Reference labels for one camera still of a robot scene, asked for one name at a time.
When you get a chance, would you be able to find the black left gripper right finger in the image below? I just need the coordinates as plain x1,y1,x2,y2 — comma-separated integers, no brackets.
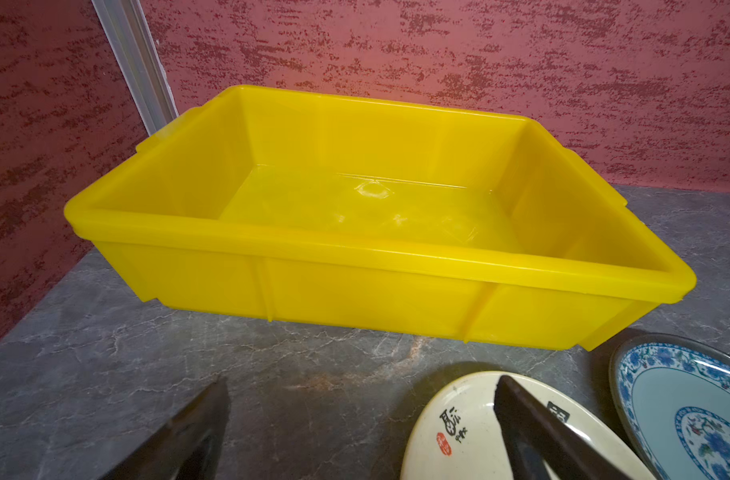
494,375,627,479

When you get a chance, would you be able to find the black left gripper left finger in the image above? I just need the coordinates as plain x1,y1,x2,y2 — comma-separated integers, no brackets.
103,378,231,479

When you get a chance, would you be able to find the blue floral rimmed plate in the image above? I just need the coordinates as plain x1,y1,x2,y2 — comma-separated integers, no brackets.
609,334,730,479

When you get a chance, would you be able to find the yellow plastic bin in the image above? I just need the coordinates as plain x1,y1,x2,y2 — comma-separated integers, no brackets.
65,86,697,350

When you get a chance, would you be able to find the small cream plate with calligraphy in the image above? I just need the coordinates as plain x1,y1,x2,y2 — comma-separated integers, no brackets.
400,371,655,479

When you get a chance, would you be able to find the silver left corner wall strip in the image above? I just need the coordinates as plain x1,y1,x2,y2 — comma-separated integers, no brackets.
92,0,179,136

